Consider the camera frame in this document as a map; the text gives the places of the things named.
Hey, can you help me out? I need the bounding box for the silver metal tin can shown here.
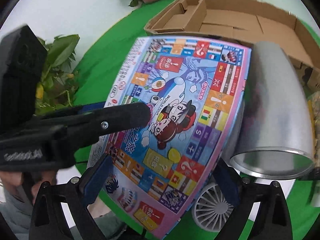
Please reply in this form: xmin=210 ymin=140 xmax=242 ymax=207
xmin=222 ymin=41 xmax=314 ymax=180

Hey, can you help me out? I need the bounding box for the green table cloth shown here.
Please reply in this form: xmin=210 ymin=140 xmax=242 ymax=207
xmin=75 ymin=0 xmax=319 ymax=239

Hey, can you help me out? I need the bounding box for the person's left hand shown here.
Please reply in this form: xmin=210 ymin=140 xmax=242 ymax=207
xmin=1 ymin=170 xmax=57 ymax=204

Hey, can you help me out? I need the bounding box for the narrow cardboard insert tray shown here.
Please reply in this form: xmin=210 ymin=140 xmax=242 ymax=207
xmin=144 ymin=0 xmax=207 ymax=34

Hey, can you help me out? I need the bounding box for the white handheld fan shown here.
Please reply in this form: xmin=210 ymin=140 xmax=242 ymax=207
xmin=191 ymin=181 xmax=234 ymax=232

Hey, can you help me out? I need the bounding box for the large open cardboard box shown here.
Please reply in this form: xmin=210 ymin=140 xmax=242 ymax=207
xmin=143 ymin=0 xmax=320 ymax=91

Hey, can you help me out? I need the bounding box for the grey sleeve forearm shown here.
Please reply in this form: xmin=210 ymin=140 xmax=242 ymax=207
xmin=1 ymin=189 xmax=33 ymax=239

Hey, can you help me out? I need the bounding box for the colourful board game box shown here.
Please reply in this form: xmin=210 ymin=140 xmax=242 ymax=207
xmin=88 ymin=36 xmax=252 ymax=239

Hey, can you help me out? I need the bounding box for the leafy plant at left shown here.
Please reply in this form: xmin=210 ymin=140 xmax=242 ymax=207
xmin=35 ymin=34 xmax=80 ymax=115

